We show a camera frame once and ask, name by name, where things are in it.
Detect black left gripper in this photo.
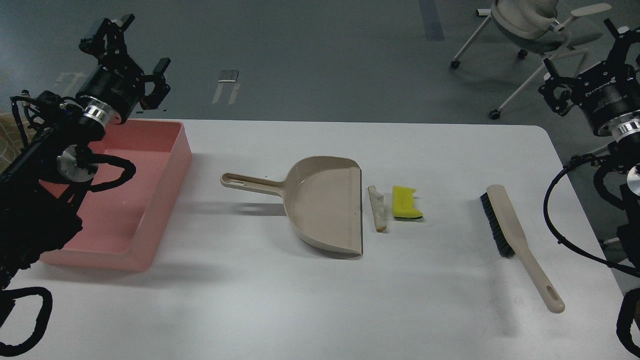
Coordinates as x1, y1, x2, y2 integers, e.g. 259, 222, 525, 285
77, 13, 171, 125

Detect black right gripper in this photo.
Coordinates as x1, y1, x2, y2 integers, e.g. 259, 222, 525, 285
538, 18, 640, 137

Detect beige hand brush black bristles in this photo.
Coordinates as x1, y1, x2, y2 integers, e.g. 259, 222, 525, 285
480, 184, 566, 314

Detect yellow sponge piece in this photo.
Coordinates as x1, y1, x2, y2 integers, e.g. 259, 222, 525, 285
391, 185, 424, 220

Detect beige plastic dustpan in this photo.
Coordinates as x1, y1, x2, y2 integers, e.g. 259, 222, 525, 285
220, 156, 364, 256

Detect bread slice piece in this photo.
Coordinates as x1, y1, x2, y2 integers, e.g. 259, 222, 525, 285
367, 186, 387, 233

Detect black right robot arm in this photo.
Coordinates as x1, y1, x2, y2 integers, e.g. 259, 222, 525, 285
538, 19, 640, 357

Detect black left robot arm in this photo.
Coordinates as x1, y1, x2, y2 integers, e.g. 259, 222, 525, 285
0, 13, 171, 358

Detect pink plastic bin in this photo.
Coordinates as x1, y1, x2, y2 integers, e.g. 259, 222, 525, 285
39, 120, 192, 272

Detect white office chair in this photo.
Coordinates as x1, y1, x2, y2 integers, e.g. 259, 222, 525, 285
449, 0, 614, 120

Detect beige checkered cloth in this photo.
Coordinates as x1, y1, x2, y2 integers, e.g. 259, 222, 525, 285
0, 111, 24, 173

